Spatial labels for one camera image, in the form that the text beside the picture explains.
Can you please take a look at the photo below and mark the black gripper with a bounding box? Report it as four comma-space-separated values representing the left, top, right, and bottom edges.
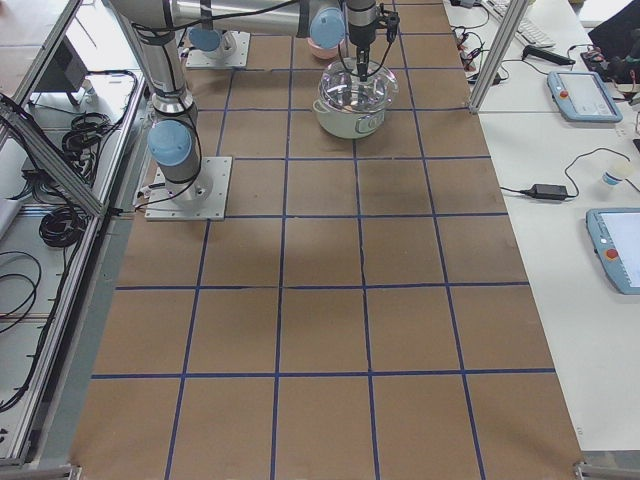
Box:
347, 0, 400, 80

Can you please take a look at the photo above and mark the pale green cooking pot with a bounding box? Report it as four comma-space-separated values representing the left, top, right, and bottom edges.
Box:
312, 90, 390, 139

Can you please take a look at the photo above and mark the black power brick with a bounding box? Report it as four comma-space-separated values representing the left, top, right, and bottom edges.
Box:
529, 184, 570, 201

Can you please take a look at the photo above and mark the pink plastic bowl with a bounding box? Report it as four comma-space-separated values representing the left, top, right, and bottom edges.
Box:
307, 38, 338, 60

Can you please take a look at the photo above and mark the teach pendant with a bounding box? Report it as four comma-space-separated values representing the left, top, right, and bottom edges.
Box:
585, 207, 639, 295
546, 71, 623, 123

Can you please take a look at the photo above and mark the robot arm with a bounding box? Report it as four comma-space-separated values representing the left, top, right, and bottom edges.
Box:
165, 1, 400, 81
111, 1, 226, 210

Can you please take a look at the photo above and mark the aluminium frame post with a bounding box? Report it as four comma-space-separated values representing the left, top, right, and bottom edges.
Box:
467, 0, 528, 114

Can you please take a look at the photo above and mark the lower teach pendant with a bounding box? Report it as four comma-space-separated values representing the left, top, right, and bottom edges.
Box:
585, 207, 639, 295

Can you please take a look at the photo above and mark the white keyboard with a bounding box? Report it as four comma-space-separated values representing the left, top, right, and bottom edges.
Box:
483, 0, 556, 49

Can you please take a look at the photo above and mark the glass pot lid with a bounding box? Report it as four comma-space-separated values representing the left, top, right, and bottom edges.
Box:
318, 57, 399, 113

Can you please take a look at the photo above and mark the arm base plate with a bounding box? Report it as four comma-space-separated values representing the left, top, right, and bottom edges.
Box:
186, 28, 250, 70
144, 156, 233, 221

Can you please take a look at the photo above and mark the black cable bundle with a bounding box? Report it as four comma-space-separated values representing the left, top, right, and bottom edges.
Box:
38, 112, 124, 249

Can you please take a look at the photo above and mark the black handheld device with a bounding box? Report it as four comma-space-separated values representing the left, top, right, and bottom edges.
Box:
521, 45, 576, 66

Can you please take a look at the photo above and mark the upper teach pendant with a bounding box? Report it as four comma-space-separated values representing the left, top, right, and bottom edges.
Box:
546, 71, 623, 123

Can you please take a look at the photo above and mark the white paper cup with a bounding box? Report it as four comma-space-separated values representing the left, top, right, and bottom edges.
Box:
602, 160, 634, 187

